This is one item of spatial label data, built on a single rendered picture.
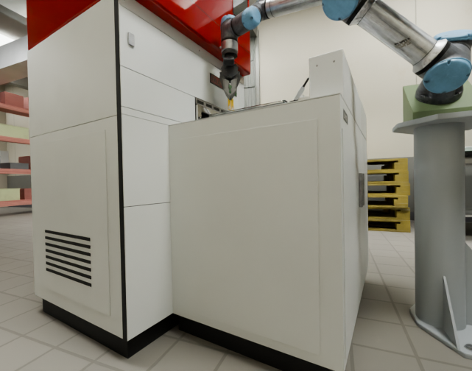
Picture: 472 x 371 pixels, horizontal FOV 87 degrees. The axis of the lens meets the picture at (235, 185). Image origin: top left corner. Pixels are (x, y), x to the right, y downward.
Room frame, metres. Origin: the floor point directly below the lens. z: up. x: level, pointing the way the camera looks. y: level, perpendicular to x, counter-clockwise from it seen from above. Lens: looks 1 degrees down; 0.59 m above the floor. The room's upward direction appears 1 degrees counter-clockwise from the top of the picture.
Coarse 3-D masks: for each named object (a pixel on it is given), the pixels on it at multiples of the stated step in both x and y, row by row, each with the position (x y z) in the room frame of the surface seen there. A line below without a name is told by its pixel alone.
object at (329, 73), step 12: (312, 60) 0.74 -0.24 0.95; (324, 60) 0.73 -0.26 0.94; (336, 60) 0.71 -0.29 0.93; (312, 72) 0.74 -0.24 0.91; (324, 72) 0.73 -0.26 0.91; (336, 72) 0.71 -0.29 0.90; (348, 72) 0.80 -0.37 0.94; (312, 84) 0.74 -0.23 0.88; (324, 84) 0.73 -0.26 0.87; (336, 84) 0.71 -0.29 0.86; (348, 84) 0.80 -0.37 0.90; (312, 96) 0.74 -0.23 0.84; (348, 96) 0.79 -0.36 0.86; (360, 108) 1.14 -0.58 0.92; (360, 120) 1.14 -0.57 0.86
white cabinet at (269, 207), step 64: (192, 128) 0.91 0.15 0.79; (256, 128) 0.77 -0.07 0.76; (320, 128) 0.67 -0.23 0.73; (192, 192) 0.91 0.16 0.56; (256, 192) 0.77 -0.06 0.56; (320, 192) 0.68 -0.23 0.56; (192, 256) 0.91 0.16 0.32; (256, 256) 0.78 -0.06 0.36; (320, 256) 0.68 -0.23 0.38; (192, 320) 0.96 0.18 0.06; (256, 320) 0.78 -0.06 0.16; (320, 320) 0.68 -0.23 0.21
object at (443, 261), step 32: (416, 128) 1.02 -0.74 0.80; (448, 128) 0.93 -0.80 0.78; (416, 160) 1.02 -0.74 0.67; (448, 160) 0.93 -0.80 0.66; (416, 192) 1.03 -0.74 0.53; (448, 192) 0.93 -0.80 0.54; (416, 224) 1.03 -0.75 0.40; (448, 224) 0.93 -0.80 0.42; (416, 256) 1.03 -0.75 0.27; (448, 256) 0.93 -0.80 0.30; (416, 288) 1.03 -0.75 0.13; (448, 288) 0.94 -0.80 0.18; (416, 320) 1.01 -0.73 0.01; (448, 320) 0.89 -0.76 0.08
